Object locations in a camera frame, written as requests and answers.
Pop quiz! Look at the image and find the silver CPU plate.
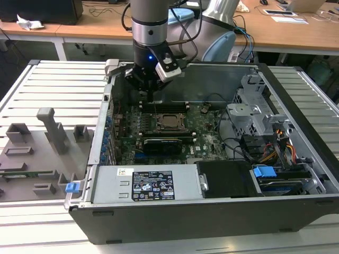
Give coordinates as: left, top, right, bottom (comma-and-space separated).
159, 114, 181, 127

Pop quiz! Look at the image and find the silver laptop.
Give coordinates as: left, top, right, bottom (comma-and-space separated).
285, 0, 327, 14

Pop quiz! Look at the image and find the grey case handle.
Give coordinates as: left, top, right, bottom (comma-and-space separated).
104, 58, 120, 78

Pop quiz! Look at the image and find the blue case latch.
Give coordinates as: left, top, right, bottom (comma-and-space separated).
65, 182, 81, 194

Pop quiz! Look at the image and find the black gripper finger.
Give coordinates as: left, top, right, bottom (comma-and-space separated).
153, 80, 171, 104
124, 66, 155, 104

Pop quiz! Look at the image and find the black box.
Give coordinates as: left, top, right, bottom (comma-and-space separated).
0, 0, 84, 26

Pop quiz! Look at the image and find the pale green bin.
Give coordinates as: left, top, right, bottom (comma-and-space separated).
308, 56, 334, 86

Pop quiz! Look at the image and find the black internal cable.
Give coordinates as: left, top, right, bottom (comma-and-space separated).
219, 110, 255, 162

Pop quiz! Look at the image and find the silver metal drive cage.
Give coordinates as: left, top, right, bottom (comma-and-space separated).
226, 74, 295, 139

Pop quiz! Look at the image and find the green motherboard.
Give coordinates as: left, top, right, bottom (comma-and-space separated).
113, 102, 229, 165

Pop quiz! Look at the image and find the grey power supply box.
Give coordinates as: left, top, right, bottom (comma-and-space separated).
92, 165, 202, 204

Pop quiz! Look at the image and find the crumpled white paper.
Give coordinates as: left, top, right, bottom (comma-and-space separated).
16, 13, 46, 31

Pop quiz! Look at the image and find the black PC case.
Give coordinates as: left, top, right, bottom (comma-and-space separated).
65, 58, 339, 246

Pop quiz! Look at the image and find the blue cable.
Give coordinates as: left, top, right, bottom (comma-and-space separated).
234, 26, 255, 63

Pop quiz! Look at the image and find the flat white tablet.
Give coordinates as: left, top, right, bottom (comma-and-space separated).
263, 9, 296, 17

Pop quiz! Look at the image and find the wooden desk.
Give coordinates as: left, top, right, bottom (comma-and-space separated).
56, 0, 339, 63
0, 1, 83, 62

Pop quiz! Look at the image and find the black rear fan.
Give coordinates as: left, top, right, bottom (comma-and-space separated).
128, 89, 144, 104

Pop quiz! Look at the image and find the white printed paper sheet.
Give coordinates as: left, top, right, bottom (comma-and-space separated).
271, 15, 310, 25

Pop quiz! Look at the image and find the green RAM stick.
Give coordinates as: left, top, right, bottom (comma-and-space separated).
0, 170, 54, 177

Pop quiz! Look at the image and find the black plastic shroud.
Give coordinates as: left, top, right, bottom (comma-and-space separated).
197, 160, 263, 199

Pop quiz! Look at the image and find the patterned pale bag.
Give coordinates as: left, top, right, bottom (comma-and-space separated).
237, 0, 251, 13

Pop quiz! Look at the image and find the coloured wire bundle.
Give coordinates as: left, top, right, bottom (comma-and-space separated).
261, 129, 296, 164

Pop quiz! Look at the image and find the black graphics card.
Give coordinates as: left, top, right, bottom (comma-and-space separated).
142, 137, 184, 157

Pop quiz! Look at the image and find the blue disk carrier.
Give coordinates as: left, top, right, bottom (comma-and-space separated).
252, 165, 305, 196

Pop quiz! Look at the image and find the RAM slot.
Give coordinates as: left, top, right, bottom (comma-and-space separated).
139, 105, 190, 112
137, 131, 197, 138
137, 135, 198, 144
139, 101, 190, 108

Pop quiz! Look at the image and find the metal socket cover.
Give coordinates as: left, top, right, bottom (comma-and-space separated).
156, 113, 188, 132

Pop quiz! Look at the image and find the grey parts rack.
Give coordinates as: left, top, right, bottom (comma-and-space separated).
0, 107, 95, 204

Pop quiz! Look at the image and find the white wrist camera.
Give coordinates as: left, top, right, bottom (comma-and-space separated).
154, 52, 184, 81

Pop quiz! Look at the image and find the thin black desk cable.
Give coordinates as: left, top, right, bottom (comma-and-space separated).
88, 7, 132, 26

